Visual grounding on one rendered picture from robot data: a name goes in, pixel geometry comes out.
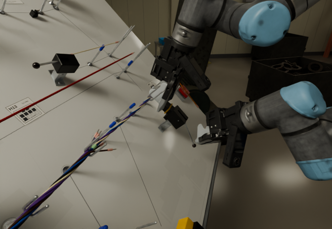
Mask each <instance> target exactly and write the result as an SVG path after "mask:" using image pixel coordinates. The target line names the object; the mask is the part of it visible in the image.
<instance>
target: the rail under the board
mask: <svg viewBox="0 0 332 229"><path fill-rule="evenodd" d="M220 147H221V142H219V143H218V148H217V153H216V158H215V163H214V168H213V173H212V178H211V184H210V188H209V193H208V199H207V205H206V210H205V216H204V221H203V226H202V227H203V228H204V229H206V228H207V222H208V215H209V209H210V203H211V198H212V192H213V186H214V181H215V175H216V170H217V164H218V158H219V152H220Z"/></svg>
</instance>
